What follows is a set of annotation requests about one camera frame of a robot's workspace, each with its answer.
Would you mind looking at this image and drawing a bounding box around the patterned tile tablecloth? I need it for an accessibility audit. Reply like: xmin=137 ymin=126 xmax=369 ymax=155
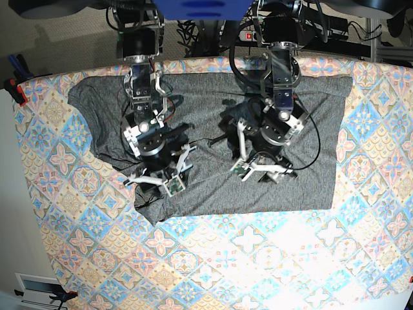
xmin=14 ymin=58 xmax=412 ymax=309

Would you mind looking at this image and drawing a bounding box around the white power strip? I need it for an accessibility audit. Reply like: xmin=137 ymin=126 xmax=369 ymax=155
xmin=239 ymin=30 xmax=257 ymax=42

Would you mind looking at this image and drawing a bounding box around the red black clamp left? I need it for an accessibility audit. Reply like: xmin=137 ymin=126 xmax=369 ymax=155
xmin=3 ymin=79 xmax=28 ymax=107

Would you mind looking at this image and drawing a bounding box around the grey t-shirt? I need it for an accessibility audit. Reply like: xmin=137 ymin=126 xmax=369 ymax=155
xmin=67 ymin=72 xmax=354 ymax=227

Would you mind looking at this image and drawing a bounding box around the black clamp bottom left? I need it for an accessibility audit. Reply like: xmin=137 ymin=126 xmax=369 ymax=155
xmin=14 ymin=289 xmax=78 ymax=307

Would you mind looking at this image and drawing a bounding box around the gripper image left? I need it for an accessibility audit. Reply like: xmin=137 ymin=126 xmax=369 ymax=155
xmin=124 ymin=144 xmax=197 ymax=197

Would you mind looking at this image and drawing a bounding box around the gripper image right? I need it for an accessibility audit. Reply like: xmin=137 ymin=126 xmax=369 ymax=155
xmin=223 ymin=118 xmax=297 ymax=184

